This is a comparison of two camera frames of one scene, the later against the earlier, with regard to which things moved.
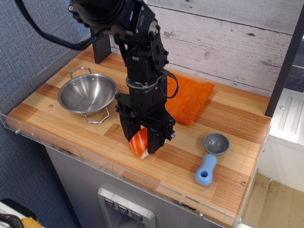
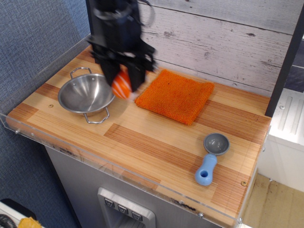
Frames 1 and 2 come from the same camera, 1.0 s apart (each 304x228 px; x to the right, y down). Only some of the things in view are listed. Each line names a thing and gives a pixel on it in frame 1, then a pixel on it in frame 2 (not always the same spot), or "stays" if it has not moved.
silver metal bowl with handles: x=88 y=93 stays
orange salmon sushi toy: x=138 y=144 → x=121 y=86
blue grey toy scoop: x=215 y=144 stays
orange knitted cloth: x=192 y=96 stays
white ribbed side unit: x=282 y=161 stays
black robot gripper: x=148 y=107 → x=116 y=42
